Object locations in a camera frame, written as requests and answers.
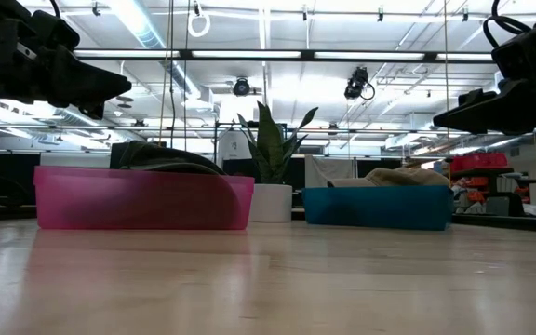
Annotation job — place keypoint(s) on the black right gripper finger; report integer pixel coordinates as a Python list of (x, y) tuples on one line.
[(505, 111), (477, 96)]

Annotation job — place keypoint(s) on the dark grey baseball cap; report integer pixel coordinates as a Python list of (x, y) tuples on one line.
[(189, 167), (151, 151)]

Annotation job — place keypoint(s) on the black box monitor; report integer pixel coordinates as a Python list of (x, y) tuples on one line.
[(114, 156)]

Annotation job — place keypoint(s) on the red storage bins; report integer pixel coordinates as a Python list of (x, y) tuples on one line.
[(479, 162)]

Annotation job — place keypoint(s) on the pink-red plastic bin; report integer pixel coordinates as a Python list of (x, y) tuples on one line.
[(133, 200)]

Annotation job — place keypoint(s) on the round black ceiling fixture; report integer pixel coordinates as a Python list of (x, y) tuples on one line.
[(241, 87)]

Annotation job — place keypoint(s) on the blue plastic bin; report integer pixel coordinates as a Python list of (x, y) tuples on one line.
[(379, 208)]

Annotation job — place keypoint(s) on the white hanging cloth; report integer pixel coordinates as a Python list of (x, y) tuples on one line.
[(326, 171)]

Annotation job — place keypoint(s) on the black crossbar with light strips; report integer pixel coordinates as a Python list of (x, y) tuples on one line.
[(305, 55)]

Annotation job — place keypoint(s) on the snake plant in white pot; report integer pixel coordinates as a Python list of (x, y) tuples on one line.
[(272, 186)]

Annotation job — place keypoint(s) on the black overhead camera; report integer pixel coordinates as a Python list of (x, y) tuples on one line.
[(357, 84)]

